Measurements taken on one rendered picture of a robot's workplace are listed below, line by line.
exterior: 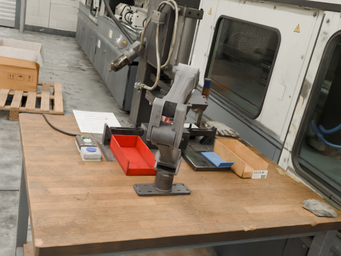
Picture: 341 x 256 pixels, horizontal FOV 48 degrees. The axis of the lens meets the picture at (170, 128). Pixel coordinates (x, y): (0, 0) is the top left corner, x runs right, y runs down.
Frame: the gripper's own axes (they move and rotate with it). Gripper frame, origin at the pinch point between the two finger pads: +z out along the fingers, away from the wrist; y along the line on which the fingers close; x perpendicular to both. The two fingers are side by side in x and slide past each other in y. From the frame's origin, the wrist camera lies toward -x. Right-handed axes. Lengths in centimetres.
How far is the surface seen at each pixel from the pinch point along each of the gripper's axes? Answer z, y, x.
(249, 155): 16, -3, -47
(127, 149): 27.0, 7.0, 5.4
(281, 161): 22, -4, -69
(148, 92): 11.8, 26.3, -3.3
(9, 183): 173, 76, 42
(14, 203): 159, 52, 40
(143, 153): 21.5, 1.2, 1.2
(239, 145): 21, 5, -47
